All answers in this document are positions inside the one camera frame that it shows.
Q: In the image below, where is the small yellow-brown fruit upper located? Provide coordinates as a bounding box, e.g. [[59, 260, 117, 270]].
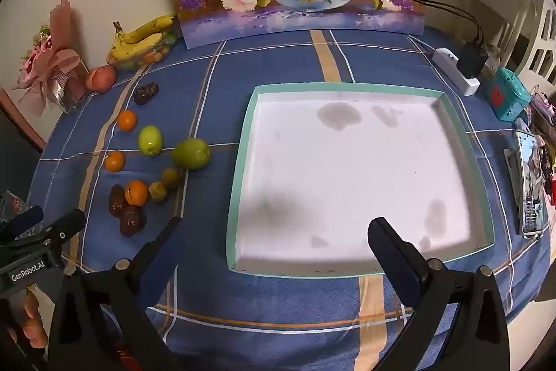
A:
[[162, 168, 181, 190]]

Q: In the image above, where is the green guava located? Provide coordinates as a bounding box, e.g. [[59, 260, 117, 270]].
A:
[[138, 125, 164, 156]]

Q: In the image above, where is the orange tangerine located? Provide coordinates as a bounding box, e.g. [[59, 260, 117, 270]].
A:
[[104, 151, 126, 173], [117, 110, 138, 132], [125, 180, 150, 207]]

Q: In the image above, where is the large green apple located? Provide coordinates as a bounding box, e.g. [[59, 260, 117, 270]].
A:
[[172, 138, 212, 170]]

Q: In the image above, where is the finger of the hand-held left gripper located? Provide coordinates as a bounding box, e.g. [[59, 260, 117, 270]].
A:
[[0, 205, 45, 244], [31, 208, 87, 268]]

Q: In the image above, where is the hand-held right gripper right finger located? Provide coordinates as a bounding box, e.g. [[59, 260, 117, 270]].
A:
[[367, 217, 511, 371]]

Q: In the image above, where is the white power strip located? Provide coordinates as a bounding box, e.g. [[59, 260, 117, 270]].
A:
[[432, 48, 481, 96]]

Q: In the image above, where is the person's left hand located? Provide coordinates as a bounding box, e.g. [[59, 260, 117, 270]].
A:
[[21, 294, 49, 351]]

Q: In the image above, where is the clear plastic produce container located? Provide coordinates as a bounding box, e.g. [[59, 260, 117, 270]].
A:
[[107, 30, 180, 71]]

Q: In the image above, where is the smartphone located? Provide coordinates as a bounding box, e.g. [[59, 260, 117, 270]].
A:
[[514, 130, 549, 239]]

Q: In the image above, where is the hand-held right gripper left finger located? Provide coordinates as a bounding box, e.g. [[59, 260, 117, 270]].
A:
[[49, 216, 185, 371]]

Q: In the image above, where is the white tray with teal rim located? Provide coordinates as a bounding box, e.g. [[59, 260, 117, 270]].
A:
[[225, 82, 496, 279]]

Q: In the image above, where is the blue plaid tablecloth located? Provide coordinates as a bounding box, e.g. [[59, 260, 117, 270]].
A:
[[26, 27, 552, 371]]

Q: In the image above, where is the small teal radio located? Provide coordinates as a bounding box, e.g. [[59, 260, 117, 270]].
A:
[[485, 67, 531, 122]]

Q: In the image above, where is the black charger plug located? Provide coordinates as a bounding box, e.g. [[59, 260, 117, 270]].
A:
[[458, 42, 489, 80]]

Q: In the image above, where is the yellow banana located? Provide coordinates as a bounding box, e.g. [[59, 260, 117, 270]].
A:
[[114, 15, 179, 47], [108, 31, 166, 62]]

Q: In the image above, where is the large red apple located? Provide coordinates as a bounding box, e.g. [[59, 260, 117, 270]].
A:
[[85, 65, 118, 94]]

